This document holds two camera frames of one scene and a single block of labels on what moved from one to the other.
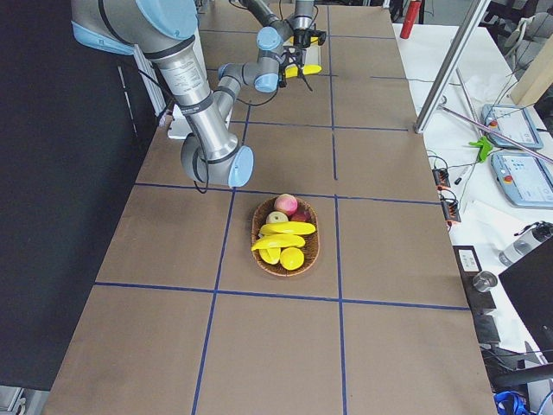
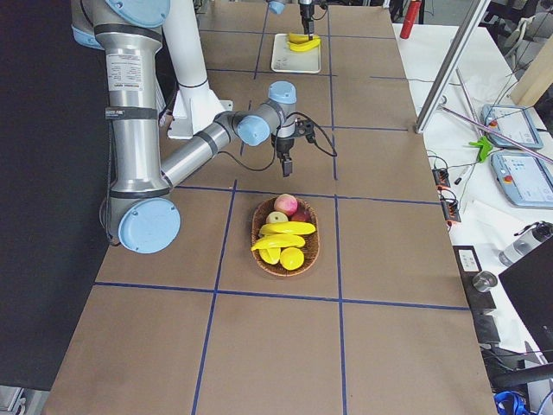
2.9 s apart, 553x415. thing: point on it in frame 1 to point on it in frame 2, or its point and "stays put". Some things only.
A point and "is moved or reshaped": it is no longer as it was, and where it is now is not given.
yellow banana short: x=292 y=227 stays put
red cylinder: x=412 y=12 stays put
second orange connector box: x=451 y=210 stays put
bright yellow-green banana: x=293 y=70 is moved or reshaped
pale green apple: x=276 y=216 stays put
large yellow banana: x=277 y=241 stays put
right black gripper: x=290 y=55 to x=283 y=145
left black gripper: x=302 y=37 to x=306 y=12
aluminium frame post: x=451 y=65 stays put
